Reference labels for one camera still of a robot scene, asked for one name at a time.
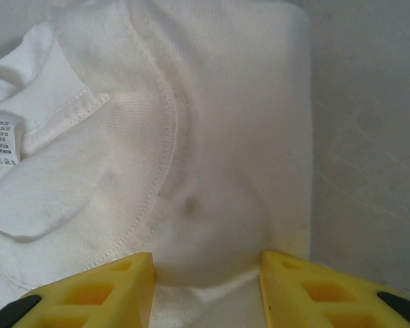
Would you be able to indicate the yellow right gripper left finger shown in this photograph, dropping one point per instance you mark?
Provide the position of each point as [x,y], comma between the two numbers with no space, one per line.
[99,297]

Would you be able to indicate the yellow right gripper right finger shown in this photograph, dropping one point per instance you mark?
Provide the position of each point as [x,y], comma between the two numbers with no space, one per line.
[321,297]

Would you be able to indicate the white t-shirt with black print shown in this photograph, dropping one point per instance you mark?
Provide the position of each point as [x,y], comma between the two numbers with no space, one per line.
[225,136]

